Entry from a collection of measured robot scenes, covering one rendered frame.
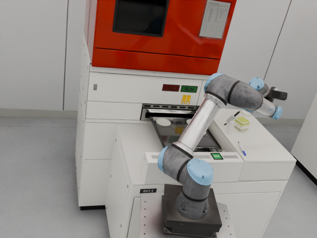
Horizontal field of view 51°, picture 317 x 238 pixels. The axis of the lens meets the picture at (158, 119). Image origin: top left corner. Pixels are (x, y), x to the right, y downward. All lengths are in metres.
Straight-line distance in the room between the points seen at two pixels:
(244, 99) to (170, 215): 0.60
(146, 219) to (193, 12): 1.18
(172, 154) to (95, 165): 1.05
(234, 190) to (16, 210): 1.62
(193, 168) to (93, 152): 1.10
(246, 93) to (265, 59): 2.80
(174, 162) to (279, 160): 0.77
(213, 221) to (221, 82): 0.62
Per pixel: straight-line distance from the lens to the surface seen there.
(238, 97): 1.52
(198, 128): 1.51
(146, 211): 1.63
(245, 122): 2.18
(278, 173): 2.10
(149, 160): 1.71
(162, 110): 2.27
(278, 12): 4.19
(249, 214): 2.24
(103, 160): 2.42
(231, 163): 1.88
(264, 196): 2.18
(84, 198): 2.63
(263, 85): 1.95
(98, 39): 1.96
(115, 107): 2.20
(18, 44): 3.60
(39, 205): 2.82
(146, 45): 2.02
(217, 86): 1.55
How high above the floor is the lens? 1.94
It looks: 28 degrees down
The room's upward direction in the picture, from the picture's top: 11 degrees clockwise
